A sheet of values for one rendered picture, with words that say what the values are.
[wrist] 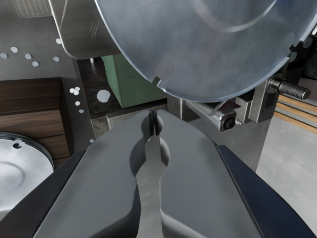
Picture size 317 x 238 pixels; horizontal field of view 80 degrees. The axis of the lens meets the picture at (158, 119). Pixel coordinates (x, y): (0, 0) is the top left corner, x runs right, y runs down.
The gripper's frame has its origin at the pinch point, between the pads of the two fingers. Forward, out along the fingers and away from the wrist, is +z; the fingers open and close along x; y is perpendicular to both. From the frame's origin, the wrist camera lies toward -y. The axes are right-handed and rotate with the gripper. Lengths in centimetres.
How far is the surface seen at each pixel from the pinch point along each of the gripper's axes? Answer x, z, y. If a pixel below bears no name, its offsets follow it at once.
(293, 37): 17.7, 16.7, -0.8
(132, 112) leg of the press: -5.6, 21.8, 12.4
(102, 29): -4.3, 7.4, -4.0
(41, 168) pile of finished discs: -41, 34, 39
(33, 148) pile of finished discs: -40, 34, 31
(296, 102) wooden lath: 77, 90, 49
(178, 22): 2.3, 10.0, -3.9
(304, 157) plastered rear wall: 109, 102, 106
